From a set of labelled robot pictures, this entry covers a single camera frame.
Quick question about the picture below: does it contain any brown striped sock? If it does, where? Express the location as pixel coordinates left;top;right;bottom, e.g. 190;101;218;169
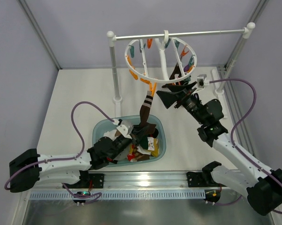
139;90;156;129

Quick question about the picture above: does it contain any round white clip hanger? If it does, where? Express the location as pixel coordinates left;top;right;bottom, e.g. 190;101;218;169
116;30;201;84

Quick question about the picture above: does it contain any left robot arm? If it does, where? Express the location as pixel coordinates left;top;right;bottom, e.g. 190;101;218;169
4;120;156;193

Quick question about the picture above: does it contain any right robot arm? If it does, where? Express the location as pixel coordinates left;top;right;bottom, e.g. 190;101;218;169
156;83;282;216

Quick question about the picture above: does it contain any pile of socks in basket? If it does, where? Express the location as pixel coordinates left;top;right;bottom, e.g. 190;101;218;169
96;122;159;164

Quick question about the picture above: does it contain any teal plastic basket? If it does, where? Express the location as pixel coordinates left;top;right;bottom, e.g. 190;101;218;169
92;114;166;167

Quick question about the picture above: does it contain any white drying rack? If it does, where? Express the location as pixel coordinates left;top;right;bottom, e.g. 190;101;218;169
107;22;256;117

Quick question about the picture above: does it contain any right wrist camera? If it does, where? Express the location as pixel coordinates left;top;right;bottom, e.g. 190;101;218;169
197;74;210;90

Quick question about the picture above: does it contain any aluminium rail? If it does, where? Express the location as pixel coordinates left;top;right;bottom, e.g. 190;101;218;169
18;171;259;192

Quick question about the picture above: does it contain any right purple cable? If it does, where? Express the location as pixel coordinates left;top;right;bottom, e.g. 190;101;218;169
205;78;282;215

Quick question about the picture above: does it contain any purple cable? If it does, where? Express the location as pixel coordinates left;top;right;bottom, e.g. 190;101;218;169
205;78;282;215
4;101;120;207

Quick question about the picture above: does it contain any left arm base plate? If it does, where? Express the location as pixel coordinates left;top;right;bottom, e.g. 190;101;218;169
65;171;104;189

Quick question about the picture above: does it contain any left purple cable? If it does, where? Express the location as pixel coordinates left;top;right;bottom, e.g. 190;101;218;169
4;101;120;207

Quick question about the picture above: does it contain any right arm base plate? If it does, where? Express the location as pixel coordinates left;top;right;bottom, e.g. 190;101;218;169
186;172;221;188

